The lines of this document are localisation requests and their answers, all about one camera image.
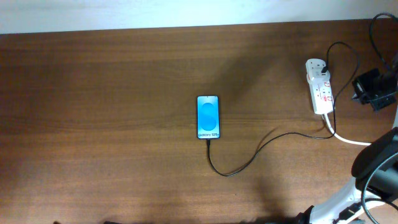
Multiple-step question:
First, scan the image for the black USB charging cable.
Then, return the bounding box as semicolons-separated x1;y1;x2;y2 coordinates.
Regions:
205;41;361;177

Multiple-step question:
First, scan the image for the white power strip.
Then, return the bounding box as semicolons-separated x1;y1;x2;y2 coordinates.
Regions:
305;58;334;115

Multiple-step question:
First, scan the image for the blue screen Galaxy smartphone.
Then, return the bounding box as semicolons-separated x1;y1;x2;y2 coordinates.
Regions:
197;95;221;139

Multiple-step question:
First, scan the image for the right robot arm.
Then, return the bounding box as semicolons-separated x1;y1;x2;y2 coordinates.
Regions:
294;58;397;224

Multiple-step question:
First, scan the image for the white USB charger adapter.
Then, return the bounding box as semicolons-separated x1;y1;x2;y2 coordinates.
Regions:
307;69;330;85

